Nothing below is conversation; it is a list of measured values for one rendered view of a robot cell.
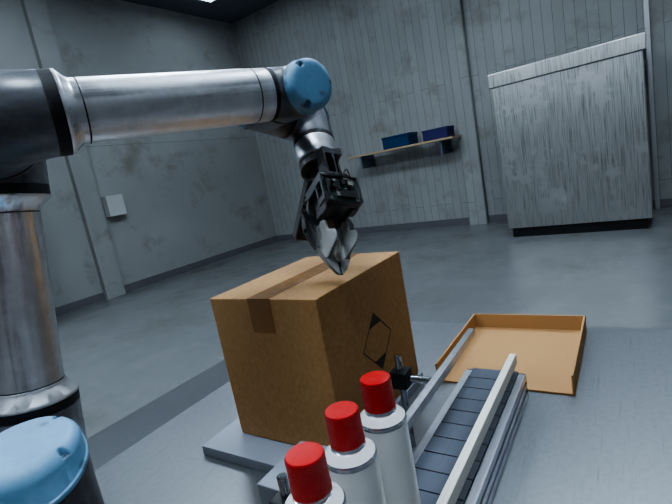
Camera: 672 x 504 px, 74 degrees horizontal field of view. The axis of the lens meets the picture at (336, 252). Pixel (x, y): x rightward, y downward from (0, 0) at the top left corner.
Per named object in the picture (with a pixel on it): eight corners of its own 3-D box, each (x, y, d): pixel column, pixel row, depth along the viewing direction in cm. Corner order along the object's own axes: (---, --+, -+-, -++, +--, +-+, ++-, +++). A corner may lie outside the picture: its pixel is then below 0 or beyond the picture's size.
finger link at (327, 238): (335, 259, 66) (323, 208, 70) (320, 277, 71) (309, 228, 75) (353, 259, 67) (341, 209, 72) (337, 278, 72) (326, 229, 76)
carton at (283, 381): (347, 459, 72) (315, 299, 67) (241, 433, 86) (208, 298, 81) (419, 372, 96) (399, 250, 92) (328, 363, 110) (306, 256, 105)
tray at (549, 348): (575, 396, 81) (573, 375, 80) (437, 381, 95) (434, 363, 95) (586, 331, 105) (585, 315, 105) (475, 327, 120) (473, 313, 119)
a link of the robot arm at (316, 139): (288, 157, 83) (328, 163, 87) (292, 177, 81) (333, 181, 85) (302, 128, 77) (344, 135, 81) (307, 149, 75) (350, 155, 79)
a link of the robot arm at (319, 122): (274, 111, 87) (312, 123, 92) (282, 154, 82) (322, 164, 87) (293, 80, 82) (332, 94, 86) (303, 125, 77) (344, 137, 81)
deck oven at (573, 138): (655, 209, 616) (646, 46, 579) (656, 229, 514) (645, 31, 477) (527, 220, 713) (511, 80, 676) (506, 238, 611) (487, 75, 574)
